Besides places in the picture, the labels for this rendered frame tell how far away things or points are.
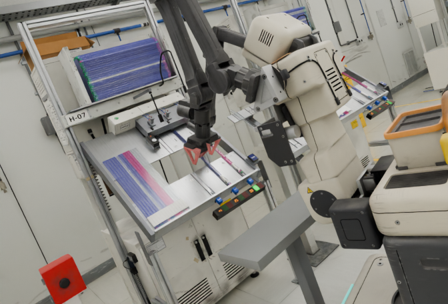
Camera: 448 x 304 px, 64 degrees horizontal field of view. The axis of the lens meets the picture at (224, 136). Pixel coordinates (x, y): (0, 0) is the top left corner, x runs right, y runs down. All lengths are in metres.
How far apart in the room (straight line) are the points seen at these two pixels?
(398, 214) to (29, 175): 3.03
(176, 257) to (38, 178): 1.78
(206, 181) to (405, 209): 1.12
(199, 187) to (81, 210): 1.90
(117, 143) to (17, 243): 1.72
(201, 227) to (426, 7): 4.69
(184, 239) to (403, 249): 1.32
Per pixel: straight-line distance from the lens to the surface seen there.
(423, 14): 5.95
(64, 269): 1.72
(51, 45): 2.47
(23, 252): 3.55
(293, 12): 3.15
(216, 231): 2.21
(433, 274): 1.09
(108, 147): 2.05
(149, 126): 2.07
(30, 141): 3.52
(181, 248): 2.10
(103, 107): 2.11
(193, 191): 1.83
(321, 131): 1.21
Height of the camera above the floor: 1.21
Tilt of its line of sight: 7 degrees down
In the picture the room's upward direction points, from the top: 21 degrees counter-clockwise
